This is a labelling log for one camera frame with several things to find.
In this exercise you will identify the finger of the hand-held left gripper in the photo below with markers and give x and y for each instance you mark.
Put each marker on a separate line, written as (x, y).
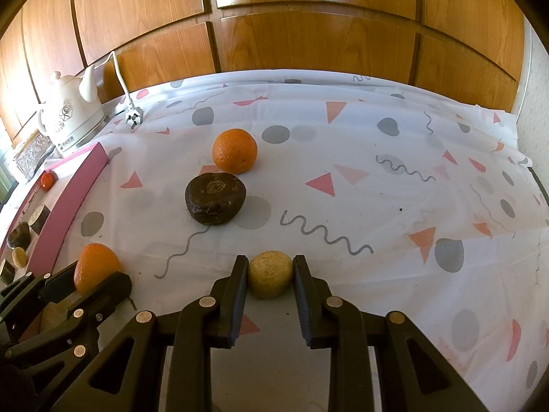
(58, 287)
(109, 289)

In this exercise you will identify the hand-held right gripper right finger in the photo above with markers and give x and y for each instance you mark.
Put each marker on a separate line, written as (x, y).
(302, 309)

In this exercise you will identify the pink shallow tray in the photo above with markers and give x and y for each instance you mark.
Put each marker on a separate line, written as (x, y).
(68, 210)

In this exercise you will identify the short sugarcane piece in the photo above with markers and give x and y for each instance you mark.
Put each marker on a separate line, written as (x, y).
(7, 270)
(38, 216)

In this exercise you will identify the white ceramic electric kettle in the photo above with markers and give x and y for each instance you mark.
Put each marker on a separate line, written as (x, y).
(70, 111)

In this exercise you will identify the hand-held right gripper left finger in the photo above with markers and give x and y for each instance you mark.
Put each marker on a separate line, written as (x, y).
(239, 309)

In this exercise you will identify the glass window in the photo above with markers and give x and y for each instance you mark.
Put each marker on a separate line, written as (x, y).
(3, 167)

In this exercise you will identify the orange with stem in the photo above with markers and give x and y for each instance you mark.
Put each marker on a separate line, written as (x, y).
(94, 266)

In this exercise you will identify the white patterned tablecloth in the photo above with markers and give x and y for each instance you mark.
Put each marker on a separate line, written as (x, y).
(364, 206)

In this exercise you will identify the dark brown water chestnut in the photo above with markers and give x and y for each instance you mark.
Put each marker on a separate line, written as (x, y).
(215, 198)
(19, 236)

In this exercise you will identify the silver embossed tissue box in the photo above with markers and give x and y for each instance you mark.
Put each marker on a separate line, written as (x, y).
(32, 154)

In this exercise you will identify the small red tomato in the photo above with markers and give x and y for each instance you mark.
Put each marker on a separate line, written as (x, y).
(46, 180)

